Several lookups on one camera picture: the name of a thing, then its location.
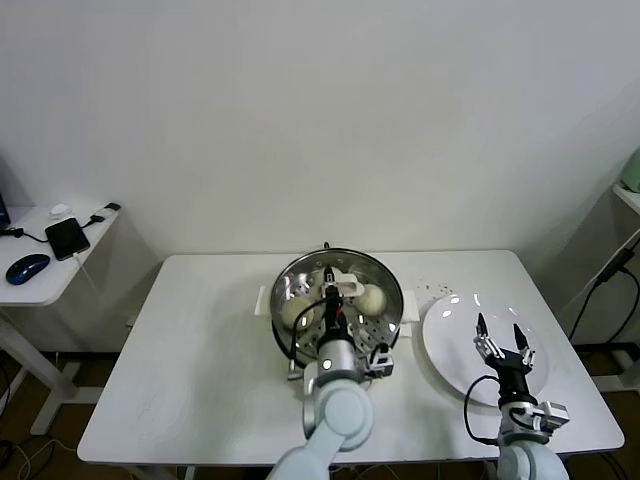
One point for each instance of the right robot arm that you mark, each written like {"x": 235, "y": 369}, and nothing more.
{"x": 525, "y": 450}

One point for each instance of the black smartphone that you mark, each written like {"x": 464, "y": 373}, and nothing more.
{"x": 67, "y": 239}

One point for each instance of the blue computer mouse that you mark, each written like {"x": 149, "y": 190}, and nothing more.
{"x": 27, "y": 267}

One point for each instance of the white side table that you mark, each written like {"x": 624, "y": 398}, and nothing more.
{"x": 40, "y": 290}

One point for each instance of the steel steamer basket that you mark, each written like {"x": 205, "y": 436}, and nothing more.
{"x": 262, "y": 302}

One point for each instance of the pale green container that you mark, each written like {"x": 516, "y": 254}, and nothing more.
{"x": 634, "y": 172}

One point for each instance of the white round plate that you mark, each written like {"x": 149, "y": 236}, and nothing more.
{"x": 450, "y": 345}

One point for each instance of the glass pot lid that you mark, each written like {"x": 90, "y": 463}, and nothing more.
{"x": 380, "y": 280}

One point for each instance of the white earbuds case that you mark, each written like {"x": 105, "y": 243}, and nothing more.
{"x": 58, "y": 209}

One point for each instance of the dark laptop screen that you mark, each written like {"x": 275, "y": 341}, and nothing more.
{"x": 3, "y": 210}

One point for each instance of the white shelf board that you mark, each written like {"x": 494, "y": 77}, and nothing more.
{"x": 631, "y": 199}

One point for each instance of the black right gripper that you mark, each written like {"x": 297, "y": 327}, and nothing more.
{"x": 512, "y": 372}

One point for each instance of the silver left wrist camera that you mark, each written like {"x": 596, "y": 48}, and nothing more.
{"x": 381, "y": 361}

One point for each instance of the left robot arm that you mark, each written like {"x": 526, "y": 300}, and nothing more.
{"x": 335, "y": 400}

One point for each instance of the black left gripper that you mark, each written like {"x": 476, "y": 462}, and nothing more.
{"x": 332, "y": 320}

